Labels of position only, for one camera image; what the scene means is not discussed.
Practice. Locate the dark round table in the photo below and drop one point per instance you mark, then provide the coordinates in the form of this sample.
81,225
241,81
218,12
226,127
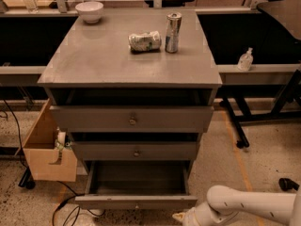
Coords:
286,12

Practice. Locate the white bowl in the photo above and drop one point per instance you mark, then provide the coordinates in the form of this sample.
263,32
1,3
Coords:
91,12

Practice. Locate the grey middle drawer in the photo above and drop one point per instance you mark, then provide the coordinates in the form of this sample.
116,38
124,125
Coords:
135,151

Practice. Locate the black table leg frame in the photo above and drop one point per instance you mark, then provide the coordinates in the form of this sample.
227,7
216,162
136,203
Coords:
233,99

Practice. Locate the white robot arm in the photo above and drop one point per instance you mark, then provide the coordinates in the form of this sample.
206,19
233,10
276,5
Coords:
223,204

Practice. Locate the grey drawer cabinet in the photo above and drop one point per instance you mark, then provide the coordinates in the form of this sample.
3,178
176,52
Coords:
94,65

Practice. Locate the grey drawer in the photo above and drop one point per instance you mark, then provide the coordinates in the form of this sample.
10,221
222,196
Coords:
137,185
131,119
135,151

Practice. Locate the white tape roll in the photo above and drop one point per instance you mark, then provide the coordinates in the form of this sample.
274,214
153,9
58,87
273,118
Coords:
61,136

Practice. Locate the black object on floor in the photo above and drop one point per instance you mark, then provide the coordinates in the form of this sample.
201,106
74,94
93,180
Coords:
287,184

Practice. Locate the tall silver can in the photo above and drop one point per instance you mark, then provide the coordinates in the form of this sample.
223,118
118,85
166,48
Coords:
173,25

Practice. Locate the black caster foot left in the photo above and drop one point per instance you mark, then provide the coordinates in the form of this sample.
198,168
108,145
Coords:
26,180

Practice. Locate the grey top drawer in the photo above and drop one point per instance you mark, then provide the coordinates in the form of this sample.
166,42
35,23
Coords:
131,119

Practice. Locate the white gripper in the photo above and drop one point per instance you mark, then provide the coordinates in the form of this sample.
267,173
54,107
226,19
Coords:
190,218

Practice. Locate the wooden box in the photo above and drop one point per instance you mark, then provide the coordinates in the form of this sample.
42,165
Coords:
47,161

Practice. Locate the crushed green white can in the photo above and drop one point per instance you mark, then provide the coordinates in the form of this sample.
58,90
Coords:
145,42

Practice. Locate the hand sanitizer bottle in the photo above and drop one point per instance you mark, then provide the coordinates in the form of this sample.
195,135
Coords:
245,60

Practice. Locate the grey bottom drawer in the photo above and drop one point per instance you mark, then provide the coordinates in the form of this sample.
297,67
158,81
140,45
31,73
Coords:
137,185

